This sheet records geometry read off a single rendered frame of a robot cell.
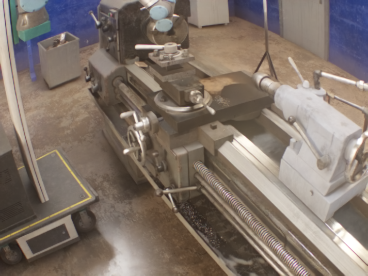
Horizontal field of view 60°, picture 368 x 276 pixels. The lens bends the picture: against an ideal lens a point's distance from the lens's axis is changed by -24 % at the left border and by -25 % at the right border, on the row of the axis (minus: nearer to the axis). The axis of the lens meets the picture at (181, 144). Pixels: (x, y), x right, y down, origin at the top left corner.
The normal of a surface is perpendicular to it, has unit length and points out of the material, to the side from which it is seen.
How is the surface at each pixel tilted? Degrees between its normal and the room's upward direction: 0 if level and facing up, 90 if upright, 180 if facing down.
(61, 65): 90
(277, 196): 36
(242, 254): 0
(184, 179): 90
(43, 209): 0
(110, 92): 90
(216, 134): 0
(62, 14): 90
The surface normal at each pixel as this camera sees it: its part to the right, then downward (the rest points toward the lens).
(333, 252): -0.55, -0.49
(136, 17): 0.47, 0.48
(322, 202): -0.88, 0.30
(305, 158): -0.83, -0.07
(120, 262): -0.05, -0.83
